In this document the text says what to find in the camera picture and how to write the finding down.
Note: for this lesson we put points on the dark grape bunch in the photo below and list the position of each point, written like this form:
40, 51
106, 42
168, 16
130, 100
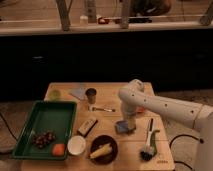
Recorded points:
44, 139

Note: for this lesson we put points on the white cup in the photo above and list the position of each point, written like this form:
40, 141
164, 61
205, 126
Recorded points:
76, 145

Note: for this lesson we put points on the black board eraser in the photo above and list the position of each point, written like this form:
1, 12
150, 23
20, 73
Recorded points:
86, 126

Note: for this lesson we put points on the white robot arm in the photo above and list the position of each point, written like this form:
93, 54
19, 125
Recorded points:
193, 115

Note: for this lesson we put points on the blue sponge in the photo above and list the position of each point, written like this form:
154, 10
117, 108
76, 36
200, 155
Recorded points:
121, 127

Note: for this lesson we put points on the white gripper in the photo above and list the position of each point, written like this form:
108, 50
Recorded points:
131, 122

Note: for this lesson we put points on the green handled dish brush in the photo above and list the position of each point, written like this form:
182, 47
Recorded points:
149, 150

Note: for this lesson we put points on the yellow corn cob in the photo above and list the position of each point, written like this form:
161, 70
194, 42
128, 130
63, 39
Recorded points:
104, 150

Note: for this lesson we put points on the green plastic tray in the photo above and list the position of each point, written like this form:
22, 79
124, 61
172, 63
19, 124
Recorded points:
46, 116

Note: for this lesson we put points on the grey folded cloth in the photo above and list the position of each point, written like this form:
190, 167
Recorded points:
78, 93

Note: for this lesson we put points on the dark brown plate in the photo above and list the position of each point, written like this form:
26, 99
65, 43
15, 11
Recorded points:
98, 143

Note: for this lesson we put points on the orange fruit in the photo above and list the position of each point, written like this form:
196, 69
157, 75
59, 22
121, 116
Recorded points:
58, 150

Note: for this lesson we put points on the yellow-green small bowl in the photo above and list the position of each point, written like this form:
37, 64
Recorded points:
54, 95

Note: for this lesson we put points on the orange bowl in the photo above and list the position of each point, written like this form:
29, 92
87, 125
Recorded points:
140, 110

